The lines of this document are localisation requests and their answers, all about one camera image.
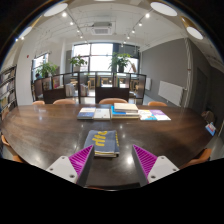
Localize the dark open shelf unit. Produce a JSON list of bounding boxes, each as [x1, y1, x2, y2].
[[32, 71, 148, 105]]

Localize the beige book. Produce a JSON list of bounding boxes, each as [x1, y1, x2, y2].
[[113, 102, 140, 114]]

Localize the group of orange chairs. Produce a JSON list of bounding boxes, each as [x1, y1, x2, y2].
[[31, 97, 169, 108]]

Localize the white book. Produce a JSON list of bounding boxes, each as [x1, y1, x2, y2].
[[92, 107, 112, 122]]

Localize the large window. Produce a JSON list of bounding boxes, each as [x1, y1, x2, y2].
[[71, 42, 141, 74]]

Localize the ceiling track spotlights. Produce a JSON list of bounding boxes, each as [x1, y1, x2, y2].
[[61, 11, 151, 40]]

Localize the thick blue-covered book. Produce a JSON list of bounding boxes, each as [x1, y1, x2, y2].
[[110, 105, 141, 120]]

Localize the white colourful brochure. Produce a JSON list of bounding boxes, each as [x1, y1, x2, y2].
[[137, 108, 158, 122]]

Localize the white wall radiator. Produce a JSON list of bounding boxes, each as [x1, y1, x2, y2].
[[157, 80, 185, 107]]

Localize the ceiling air conditioner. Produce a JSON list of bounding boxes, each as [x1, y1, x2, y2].
[[90, 21, 114, 36]]

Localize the grey-blue towel with yellow letters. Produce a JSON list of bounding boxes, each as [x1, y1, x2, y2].
[[82, 129, 121, 159]]

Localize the round ceiling panel lights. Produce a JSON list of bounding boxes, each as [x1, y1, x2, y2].
[[17, 1, 205, 41]]

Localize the wall bookshelf with books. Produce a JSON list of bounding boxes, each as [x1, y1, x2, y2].
[[0, 64, 18, 115]]

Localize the orange chair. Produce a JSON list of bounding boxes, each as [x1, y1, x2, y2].
[[179, 147, 214, 170], [0, 134, 25, 165]]

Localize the large potted green plant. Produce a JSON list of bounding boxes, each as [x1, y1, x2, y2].
[[108, 52, 133, 74]]

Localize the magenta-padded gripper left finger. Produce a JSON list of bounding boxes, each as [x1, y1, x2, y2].
[[45, 143, 96, 187]]

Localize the purple brochure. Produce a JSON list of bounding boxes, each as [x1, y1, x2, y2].
[[148, 108, 172, 122]]

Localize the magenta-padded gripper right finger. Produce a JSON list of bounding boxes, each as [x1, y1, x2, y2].
[[131, 143, 181, 187]]

